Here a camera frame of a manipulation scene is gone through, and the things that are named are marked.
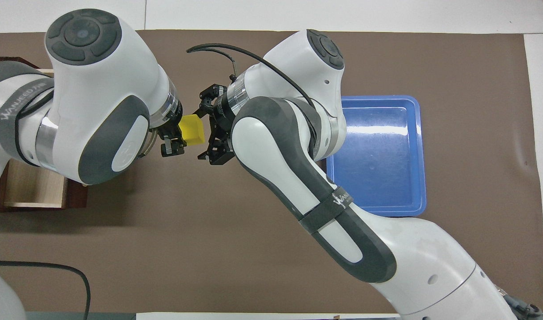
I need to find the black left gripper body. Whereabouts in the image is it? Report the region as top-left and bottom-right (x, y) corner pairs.
(157, 116), (186, 142)

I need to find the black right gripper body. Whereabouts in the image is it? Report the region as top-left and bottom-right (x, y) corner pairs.
(208, 87), (235, 152)

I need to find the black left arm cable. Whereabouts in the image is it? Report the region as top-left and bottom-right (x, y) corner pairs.
(0, 260), (92, 320)

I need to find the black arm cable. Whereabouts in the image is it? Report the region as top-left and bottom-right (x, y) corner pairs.
(186, 43), (317, 110)
(0, 260), (92, 320)

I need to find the brown table mat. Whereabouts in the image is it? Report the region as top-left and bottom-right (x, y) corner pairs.
(0, 29), (543, 314)

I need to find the yellow cube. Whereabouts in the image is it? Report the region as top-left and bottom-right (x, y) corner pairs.
(179, 114), (207, 147)

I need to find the blue plastic tray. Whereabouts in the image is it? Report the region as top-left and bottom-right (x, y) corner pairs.
(326, 95), (427, 217)

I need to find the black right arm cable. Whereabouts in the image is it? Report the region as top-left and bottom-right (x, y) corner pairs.
(186, 43), (317, 110)

